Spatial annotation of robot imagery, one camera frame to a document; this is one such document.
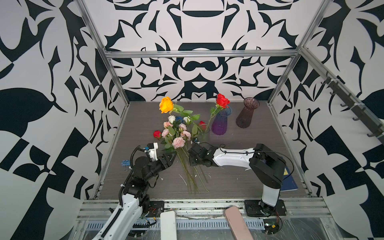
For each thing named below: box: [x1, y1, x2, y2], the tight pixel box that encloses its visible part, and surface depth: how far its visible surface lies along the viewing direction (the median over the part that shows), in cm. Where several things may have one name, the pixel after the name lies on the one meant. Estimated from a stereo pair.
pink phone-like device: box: [224, 205, 254, 240], surface depth 70 cm
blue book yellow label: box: [280, 166, 299, 192], surface depth 82 cm
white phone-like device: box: [160, 210, 177, 240], surface depth 66 cm
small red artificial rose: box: [153, 130, 162, 141], surface depth 99 cm
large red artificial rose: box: [205, 93, 231, 133], surface depth 79 cm
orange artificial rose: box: [159, 96, 203, 135], surface depth 66 cm
